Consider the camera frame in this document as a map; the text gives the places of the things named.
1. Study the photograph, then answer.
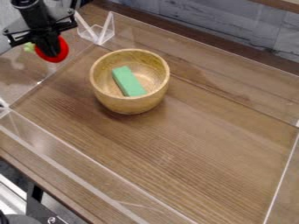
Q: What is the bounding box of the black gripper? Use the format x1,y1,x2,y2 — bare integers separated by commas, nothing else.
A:
1,5,77,57

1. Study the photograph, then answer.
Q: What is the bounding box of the red plush fruit green stem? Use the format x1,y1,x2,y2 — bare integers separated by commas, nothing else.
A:
22,37,69,63

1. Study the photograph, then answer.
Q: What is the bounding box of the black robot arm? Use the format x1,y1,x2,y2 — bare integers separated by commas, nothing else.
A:
0,0,78,63

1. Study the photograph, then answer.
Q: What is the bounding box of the green rectangular block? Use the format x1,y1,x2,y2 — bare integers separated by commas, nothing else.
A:
112,66,146,97

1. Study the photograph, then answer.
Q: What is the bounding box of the wooden bowl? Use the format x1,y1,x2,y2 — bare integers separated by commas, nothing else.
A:
89,48,170,115

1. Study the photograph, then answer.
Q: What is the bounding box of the clear acrylic corner bracket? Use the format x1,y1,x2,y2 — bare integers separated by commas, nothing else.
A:
74,12,114,46

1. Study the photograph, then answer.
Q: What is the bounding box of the clear acrylic tray wall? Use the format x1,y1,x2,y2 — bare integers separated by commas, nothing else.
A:
0,107,196,224

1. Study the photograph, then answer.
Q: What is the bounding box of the black metal table frame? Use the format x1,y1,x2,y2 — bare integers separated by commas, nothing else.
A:
25,182,78,224

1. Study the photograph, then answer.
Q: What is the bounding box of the black cable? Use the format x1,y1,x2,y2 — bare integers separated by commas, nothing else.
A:
0,209,9,224

